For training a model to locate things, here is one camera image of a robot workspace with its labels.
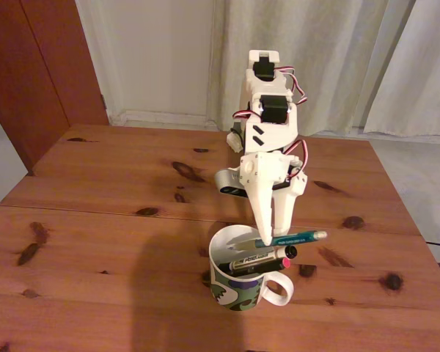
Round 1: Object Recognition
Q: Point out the white Pentel whiteboard marker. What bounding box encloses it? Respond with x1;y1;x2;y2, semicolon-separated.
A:
229;246;298;274

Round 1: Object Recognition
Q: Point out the black fineliner pen red end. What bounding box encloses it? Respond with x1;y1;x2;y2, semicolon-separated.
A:
218;257;293;276

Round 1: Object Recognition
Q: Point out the silver oval webcam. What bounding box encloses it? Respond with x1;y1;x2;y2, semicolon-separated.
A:
214;168;250;197

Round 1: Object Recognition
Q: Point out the white mug green pattern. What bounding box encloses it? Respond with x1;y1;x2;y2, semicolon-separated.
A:
208;224;294;312

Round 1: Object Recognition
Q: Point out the white fabric curtain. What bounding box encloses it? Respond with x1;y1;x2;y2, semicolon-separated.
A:
362;0;440;139
208;0;417;137

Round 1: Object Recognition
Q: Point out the brown wooden door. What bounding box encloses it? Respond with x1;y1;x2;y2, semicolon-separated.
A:
0;0;109;177

